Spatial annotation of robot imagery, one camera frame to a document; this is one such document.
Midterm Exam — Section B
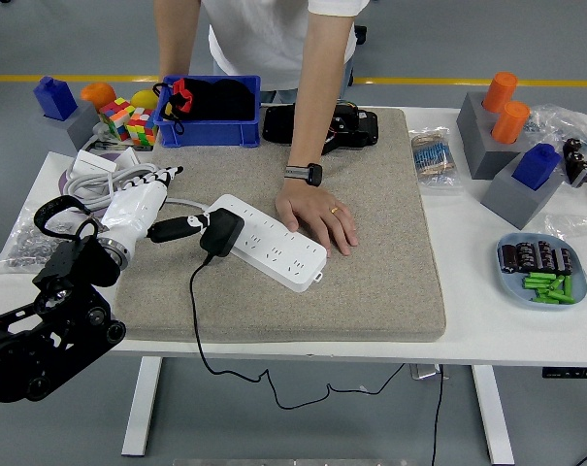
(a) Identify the orange cylinder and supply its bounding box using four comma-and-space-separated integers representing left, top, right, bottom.
481, 71, 519, 114
490, 100, 531, 145

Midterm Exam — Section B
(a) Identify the white cardboard box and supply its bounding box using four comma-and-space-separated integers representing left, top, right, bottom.
73, 149, 118, 177

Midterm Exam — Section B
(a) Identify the light blue plate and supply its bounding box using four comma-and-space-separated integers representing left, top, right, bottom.
496, 231, 587, 312

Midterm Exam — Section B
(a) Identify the large grey block holder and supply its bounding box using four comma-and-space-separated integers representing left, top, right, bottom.
456, 91, 532, 181

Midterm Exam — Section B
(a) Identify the clear bag of resistors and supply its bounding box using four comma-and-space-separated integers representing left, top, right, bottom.
408, 126, 465, 190

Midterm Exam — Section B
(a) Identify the blue plastic bin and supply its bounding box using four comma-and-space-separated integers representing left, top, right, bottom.
155, 74, 263, 149

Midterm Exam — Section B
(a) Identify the metal bracket under table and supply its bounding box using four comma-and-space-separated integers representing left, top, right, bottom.
408, 362, 450, 381

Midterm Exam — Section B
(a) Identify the clear bag of metal nuts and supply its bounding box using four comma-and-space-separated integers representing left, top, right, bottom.
0, 206, 61, 273

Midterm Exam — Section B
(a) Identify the black plug adapter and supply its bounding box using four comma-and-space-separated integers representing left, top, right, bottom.
199, 207, 246, 258

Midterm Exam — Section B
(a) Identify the clear plastic bag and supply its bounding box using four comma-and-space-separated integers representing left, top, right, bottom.
544, 213, 587, 283

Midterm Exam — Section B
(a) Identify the person's left hand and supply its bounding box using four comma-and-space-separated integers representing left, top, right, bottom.
275, 183, 361, 257

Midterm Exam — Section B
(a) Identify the black and grey wristwatch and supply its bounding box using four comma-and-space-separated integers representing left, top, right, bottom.
283, 162, 324, 188

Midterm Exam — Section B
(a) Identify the white table leg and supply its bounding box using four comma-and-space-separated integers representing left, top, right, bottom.
471, 364, 516, 466
121, 356, 164, 457

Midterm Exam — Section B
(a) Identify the thin black plug cord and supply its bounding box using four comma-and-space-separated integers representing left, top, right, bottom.
189, 254, 406, 410

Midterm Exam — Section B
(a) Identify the bag of black capacitors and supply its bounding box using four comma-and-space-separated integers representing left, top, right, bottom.
562, 137, 587, 188

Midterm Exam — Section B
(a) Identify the orange ball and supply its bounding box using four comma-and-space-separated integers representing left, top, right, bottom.
80, 82, 117, 114

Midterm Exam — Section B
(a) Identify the black office chair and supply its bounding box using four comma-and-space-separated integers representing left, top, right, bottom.
345, 23, 368, 87

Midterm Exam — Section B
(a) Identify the black hanging cable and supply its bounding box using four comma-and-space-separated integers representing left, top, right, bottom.
431, 364, 444, 466

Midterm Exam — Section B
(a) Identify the grey-brown mat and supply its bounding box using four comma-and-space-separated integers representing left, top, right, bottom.
111, 107, 447, 344

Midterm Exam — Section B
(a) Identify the black pouch with red trim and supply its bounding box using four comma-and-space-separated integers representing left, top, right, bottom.
152, 77, 256, 135

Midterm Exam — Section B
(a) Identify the colourful puzzle cube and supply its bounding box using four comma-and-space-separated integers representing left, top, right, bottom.
125, 107, 160, 147
100, 96, 135, 140

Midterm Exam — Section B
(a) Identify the white power strip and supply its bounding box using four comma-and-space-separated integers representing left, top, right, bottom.
203, 193, 329, 293

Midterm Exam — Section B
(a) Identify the clear bag of screws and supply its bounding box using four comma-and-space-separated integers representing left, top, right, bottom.
523, 104, 587, 147

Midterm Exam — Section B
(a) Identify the black table control panel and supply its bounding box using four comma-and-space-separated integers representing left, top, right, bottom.
541, 367, 587, 380

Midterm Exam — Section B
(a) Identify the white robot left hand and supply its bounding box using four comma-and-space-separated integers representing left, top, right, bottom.
100, 165, 212, 253

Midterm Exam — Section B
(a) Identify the black electronic module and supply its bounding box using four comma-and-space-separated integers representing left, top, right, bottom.
262, 100, 380, 156

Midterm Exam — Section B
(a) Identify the black capacitor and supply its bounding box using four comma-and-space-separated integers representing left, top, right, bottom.
500, 244, 520, 274
554, 247, 574, 276
515, 241, 539, 271
535, 241, 556, 271

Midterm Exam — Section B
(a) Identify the coiled white power cable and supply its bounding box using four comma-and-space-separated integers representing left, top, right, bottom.
62, 162, 212, 215

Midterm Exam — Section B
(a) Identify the yellow ball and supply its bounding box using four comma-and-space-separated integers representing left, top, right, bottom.
131, 86, 159, 108

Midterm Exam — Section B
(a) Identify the blue block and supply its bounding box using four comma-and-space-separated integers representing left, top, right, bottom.
510, 143, 562, 191
33, 76, 79, 121

